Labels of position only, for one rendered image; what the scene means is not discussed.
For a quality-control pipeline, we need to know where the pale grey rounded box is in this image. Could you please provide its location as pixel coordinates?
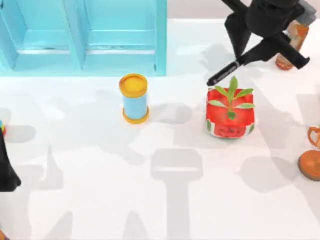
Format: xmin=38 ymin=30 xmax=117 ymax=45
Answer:
xmin=296 ymin=0 xmax=317 ymax=26

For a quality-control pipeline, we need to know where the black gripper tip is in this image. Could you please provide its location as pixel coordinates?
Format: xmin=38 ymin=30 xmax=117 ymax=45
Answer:
xmin=0 ymin=129 xmax=22 ymax=194

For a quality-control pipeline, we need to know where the red pot with green plant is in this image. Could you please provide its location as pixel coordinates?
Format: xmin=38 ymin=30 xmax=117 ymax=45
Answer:
xmin=205 ymin=76 xmax=257 ymax=139

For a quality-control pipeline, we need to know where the light blue rack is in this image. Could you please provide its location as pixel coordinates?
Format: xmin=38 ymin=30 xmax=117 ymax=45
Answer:
xmin=0 ymin=0 xmax=168 ymax=77

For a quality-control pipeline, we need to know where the orange bottle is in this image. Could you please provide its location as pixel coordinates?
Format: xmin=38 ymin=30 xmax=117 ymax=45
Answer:
xmin=274 ymin=22 xmax=311 ymax=71

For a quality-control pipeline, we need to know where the black marker pen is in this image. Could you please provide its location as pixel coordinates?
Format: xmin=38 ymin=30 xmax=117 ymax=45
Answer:
xmin=206 ymin=59 xmax=244 ymax=86

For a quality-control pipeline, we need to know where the orange trophy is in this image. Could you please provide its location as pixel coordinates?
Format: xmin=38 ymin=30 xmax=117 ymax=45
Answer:
xmin=297 ymin=124 xmax=320 ymax=182

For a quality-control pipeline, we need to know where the blue and yellow can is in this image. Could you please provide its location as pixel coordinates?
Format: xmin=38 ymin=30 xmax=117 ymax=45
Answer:
xmin=118 ymin=73 xmax=150 ymax=125

